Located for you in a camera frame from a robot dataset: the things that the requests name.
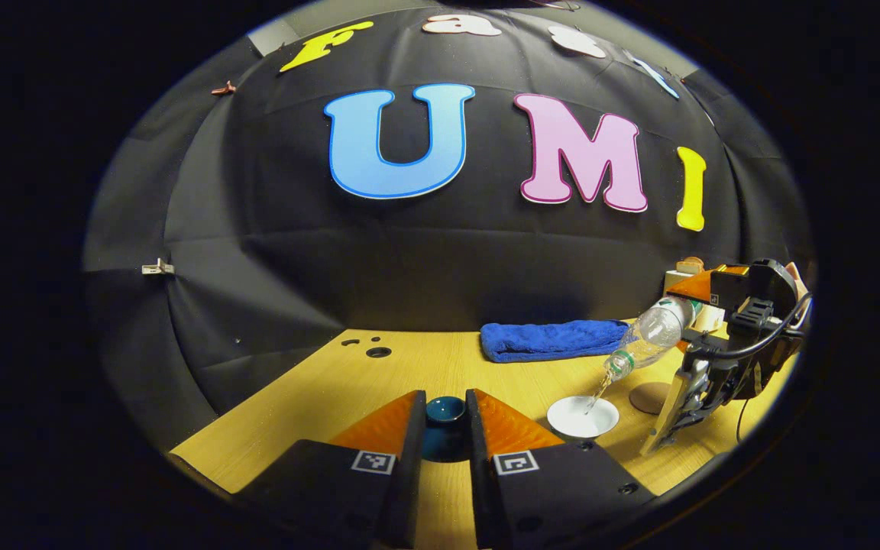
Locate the blue folded towel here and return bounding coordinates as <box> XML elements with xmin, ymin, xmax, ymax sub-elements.
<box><xmin>480</xmin><ymin>319</ymin><xmax>630</xmax><ymax>364</ymax></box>

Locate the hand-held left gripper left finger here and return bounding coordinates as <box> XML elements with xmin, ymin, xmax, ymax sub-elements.
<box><xmin>234</xmin><ymin>390</ymin><xmax>429</xmax><ymax>550</ymax></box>

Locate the black cable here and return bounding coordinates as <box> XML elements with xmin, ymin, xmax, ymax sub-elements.
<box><xmin>686</xmin><ymin>293</ymin><xmax>814</xmax><ymax>361</ymax></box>

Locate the clear plastic water bottle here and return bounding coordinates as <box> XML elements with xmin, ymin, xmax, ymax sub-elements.
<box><xmin>602</xmin><ymin>297</ymin><xmax>702</xmax><ymax>383</ymax></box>

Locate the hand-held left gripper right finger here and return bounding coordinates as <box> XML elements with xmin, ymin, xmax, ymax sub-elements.
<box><xmin>465</xmin><ymin>388</ymin><xmax>656</xmax><ymax>550</ymax></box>

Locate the black backdrop cloth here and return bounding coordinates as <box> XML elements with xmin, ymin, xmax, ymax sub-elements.
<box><xmin>81</xmin><ymin>0</ymin><xmax>819</xmax><ymax>451</ymax></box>

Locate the white teacup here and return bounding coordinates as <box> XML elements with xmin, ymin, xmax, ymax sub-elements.
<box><xmin>546</xmin><ymin>395</ymin><xmax>620</xmax><ymax>440</ymax></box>

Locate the teal teacup lid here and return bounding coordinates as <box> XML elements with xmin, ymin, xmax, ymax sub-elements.
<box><xmin>420</xmin><ymin>395</ymin><xmax>471</xmax><ymax>464</ymax></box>

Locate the round brown coaster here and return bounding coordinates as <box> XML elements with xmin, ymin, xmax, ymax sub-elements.
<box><xmin>629</xmin><ymin>381</ymin><xmax>674</xmax><ymax>416</ymax></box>

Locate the white toaster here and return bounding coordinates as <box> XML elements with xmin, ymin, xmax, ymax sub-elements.
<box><xmin>663</xmin><ymin>269</ymin><xmax>725</xmax><ymax>334</ymax></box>

